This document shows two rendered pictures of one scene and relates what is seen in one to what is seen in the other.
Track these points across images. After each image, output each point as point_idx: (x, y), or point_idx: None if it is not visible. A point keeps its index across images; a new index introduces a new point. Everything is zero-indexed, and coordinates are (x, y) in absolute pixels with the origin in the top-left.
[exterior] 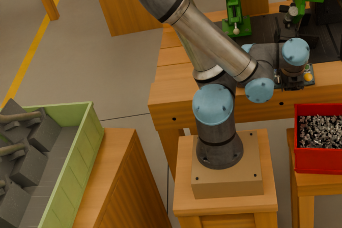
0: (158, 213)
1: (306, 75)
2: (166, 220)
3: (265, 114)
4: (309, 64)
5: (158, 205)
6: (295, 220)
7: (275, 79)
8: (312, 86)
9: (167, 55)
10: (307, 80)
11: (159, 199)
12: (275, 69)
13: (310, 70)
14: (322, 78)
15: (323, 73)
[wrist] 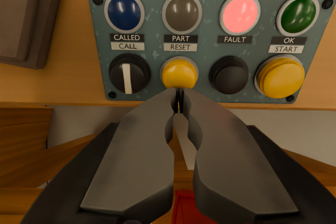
0: (6, 127)
1: (280, 73)
2: (30, 114)
3: (107, 106)
4: (319, 3)
5: (1, 121)
6: None
7: (112, 75)
8: (274, 103)
9: None
10: (272, 97)
11: (1, 113)
12: (114, 10)
13: (307, 43)
14: (326, 58)
15: (335, 29)
